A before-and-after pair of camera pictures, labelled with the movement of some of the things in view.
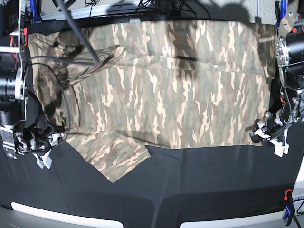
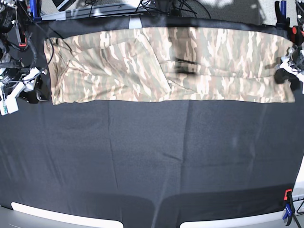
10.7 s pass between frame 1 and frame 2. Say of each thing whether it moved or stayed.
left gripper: moved
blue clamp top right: stayed
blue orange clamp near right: stayed
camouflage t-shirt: moved
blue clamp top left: stayed
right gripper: moved
